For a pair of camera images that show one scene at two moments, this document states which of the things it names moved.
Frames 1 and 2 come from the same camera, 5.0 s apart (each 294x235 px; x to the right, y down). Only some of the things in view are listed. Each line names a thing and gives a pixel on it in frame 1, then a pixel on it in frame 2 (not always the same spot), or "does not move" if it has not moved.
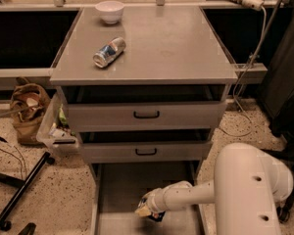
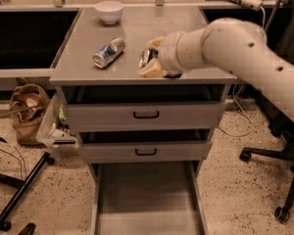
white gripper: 156,199 to 169,53
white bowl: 110,11 does not move
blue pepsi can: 155,215 to 147,56
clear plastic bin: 55,130 does not move
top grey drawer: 146,108 does not move
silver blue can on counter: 109,52 does not move
